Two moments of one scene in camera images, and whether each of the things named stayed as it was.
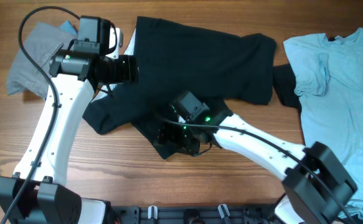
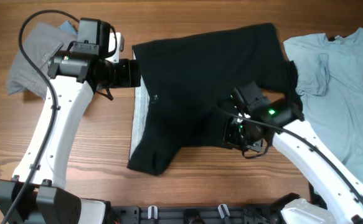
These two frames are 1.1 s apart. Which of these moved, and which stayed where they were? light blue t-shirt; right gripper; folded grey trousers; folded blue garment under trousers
Moved: right gripper
Stayed: folded blue garment under trousers; folded grey trousers; light blue t-shirt
